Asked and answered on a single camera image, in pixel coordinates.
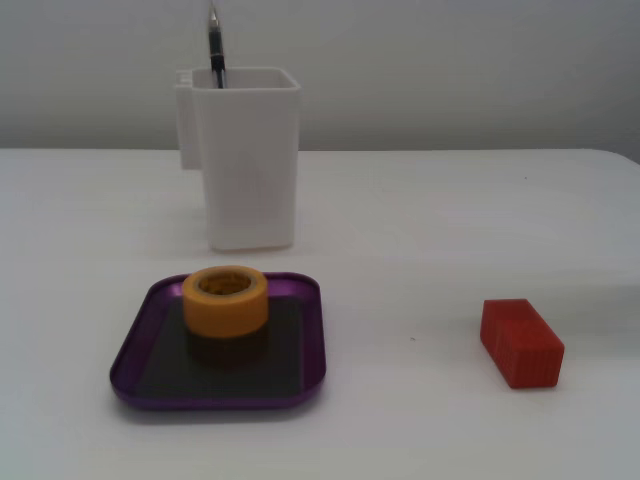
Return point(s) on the yellow tape roll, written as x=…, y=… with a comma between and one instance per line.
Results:
x=225, y=307

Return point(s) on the white rectangular pen holder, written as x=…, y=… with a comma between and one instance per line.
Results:
x=250, y=165

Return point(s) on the purple metal tray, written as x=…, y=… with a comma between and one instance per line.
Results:
x=220, y=370

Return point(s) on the black pen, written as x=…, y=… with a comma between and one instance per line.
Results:
x=217, y=50

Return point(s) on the red rectangular block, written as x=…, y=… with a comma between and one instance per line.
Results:
x=522, y=347

